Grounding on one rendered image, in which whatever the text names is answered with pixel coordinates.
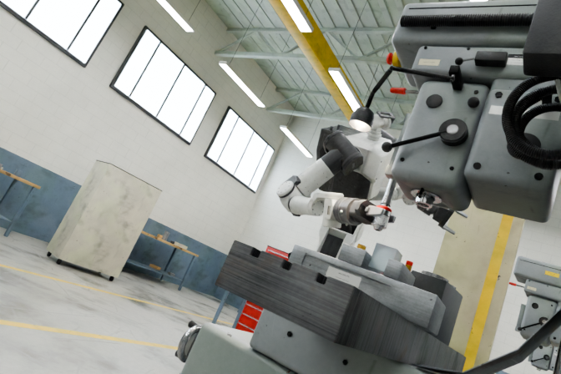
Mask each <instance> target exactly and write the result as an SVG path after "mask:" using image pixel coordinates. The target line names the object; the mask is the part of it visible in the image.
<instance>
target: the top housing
mask: <svg viewBox="0 0 561 374"><path fill-rule="evenodd" d="M537 2H538V0H494V1H471V2H449V3H410V4H407V5H406V6H405V7H404V9H403V12H402V15H407V16H408V15H428V14H429V15H434V14H435V15H438V14H440V15H441V14H442V15H443V14H444V15H445V14H446V15H447V14H448V15H449V14H452V15H453V14H457V15H458V14H469V13H470V14H483V13H484V14H485V13H486V14H488V13H489V14H490V13H491V14H492V13H493V14H494V13H496V14H497V13H498V14H500V13H501V14H502V13H503V14H505V13H506V14H507V13H508V14H510V13H534V11H535V8H536V6H537ZM529 28H530V26H527V27H525V26H521V27H520V26H516V27H515V26H511V27H510V26H506V27H505V26H502V27H500V26H499V27H498V26H497V27H495V26H492V27H491V26H487V27H486V26H485V27H484V26H482V27H481V26H480V27H479V26H476V27H474V26H473V27H472V26H471V27H468V26H466V27H465V26H464V27H461V26H460V27H454V26H453V27H450V26H449V27H436V29H431V27H401V25H400V20H399V22H398V25H397V28H396V30H395V33H394V34H393V37H392V45H393V47H394V49H395V51H396V54H397V57H398V59H399V62H400V64H401V66H402V68H409V69H412V65H413V64H414V61H415V58H416V56H417V52H418V50H419V48H420V47H423V46H431V47H470V48H524V45H525V43H526V39H527V36H528V31H529ZM404 74H405V76H406V79H407V82H408V84H409V85H410V86H412V87H416V84H415V81H414V78H413V76H412V74H409V73H404Z"/></svg>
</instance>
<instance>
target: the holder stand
mask: <svg viewBox="0 0 561 374"><path fill-rule="evenodd" d="M412 274H413V275H414V276H415V278H416V279H415V281H414V284H413V286H414V287H416V288H419V289H422V290H424V291H428V292H431V293H433V294H435V295H437V296H438V297H439V299H440V300H441V301H442V303H443V304H444V305H445V307H446V310H445V312H444V315H443V318H442V323H441V326H440V329H439V332H438V335H437V336H435V335H433V334H431V333H429V334H430V335H432V336H434V337H435V338H437V339H438V340H439V341H441V342H443V343H444V344H446V345H447V346H449V343H450V340H451V337H452V332H453V329H454V326H455V323H456V319H457V314H458V312H459V308H460V305H461V302H462V295H461V294H460V293H459V292H458V291H457V290H456V287H455V286H453V285H451V284H449V283H448V282H449V280H448V279H446V278H444V277H442V276H440V275H437V274H434V273H432V272H429V271H424V270H423V271H422V273H421V272H418V271H415V270H412Z"/></svg>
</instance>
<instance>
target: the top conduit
mask: <svg viewBox="0 0 561 374"><path fill-rule="evenodd" d="M533 15H534V13H510V14H508V13H507V14H506V13H505V14H503V13H502V14H501V13H500V14H498V13H497V14H496V13H494V14H493V13H492V14H491V13H490V14H489V13H488V14H486V13H485V14H484V13H483V14H470V13H469V14H458V15H457V14H453V15H452V14H449V15H448V14H447V15H446V14H445V15H444V14H443V15H442V14H441V15H440V14H438V15H435V14H434V15H429V14H428V15H408V16H407V15H402V16H401V18H400V25H401V27H431V29H436V27H449V26H450V27H453V26H454V27H460V26H461V27H464V26H465V27H466V26H468V27H471V26H472V27H473V26H474V27H476V26H479V27H480V26H481V27H482V26H484V27H485V26H486V27H487V26H491V27H492V26H495V27H497V26H498V27H499V26H500V27H502V26H505V27H506V26H510V27H511V26H515V27H516V26H520V27H521V26H525V27H527V26H530V25H531V22H532V20H533Z"/></svg>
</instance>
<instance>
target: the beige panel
mask: <svg viewBox="0 0 561 374"><path fill-rule="evenodd" d="M463 213H465V214H466V215H468V217H467V218H465V217H463V216H461V215H459V214H458V213H456V212H455V211H454V213H453V214H452V216H451V217H450V219H449V221H448V224H447V227H449V228H450V229H452V230H454V231H455V232H456V233H455V235H453V234H451V233H449V232H448V231H446V232H445V235H444V237H443V240H442V245H441V248H440V250H439V253H438V256H437V261H436V264H435V266H434V269H433V273H434V274H437V275H440V276H442V277H444V278H446V279H448V280H449V282H448V283H449V284H451V285H453V286H455V287H456V290H457V291H458V292H459V293H460V294H461V295H462V302H461V305H460V308H459V312H458V314H457V319H456V323H455V326H454V329H453V332H452V337H451V340H450V343H449V346H450V347H451V348H452V349H453V350H455V351H457V352H459V353H460V354H462V355H463V356H465V357H466V361H465V364H464V367H463V370H462V371H466V370H468V369H470V368H473V367H474V366H478V365H480V364H483V363H484V362H487V361H489V357H490V354H491V350H492V347H493V342H494V338H495V335H496V331H497V329H498V323H499V319H500V316H501V312H502V309H503V303H504V300H505V296H506V293H507V290H508V284H509V281H510V277H511V274H512V271H513V265H514V261H515V258H516V254H517V252H518V246H519V242H520V239H521V235H522V233H523V227H524V223H525V219H521V218H518V217H513V216H510V215H503V214H499V213H495V212H492V211H487V210H481V209H478V208H477V207H475V206H474V204H473V200H471V203H470V205H469V207H468V208H467V209H466V210H464V211H463Z"/></svg>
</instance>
